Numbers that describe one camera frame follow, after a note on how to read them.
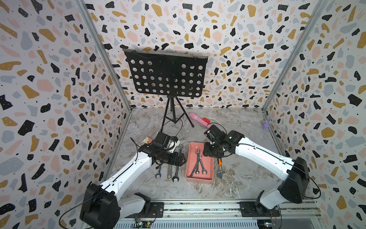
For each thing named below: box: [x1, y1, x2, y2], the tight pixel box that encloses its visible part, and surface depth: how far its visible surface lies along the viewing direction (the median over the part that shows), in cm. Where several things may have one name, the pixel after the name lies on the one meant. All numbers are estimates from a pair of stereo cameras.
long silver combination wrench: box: [167, 164, 173, 180], surface depth 89 cm
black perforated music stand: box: [122, 49, 209, 132], surface depth 78 cm
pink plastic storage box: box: [184, 142, 214, 184], surface depth 90 cm
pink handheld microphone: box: [189, 112, 212, 129], surface depth 115 cm
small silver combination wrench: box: [199, 154, 208, 175], surface depth 90 cm
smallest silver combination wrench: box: [194, 158, 200, 175], surface depth 89 cm
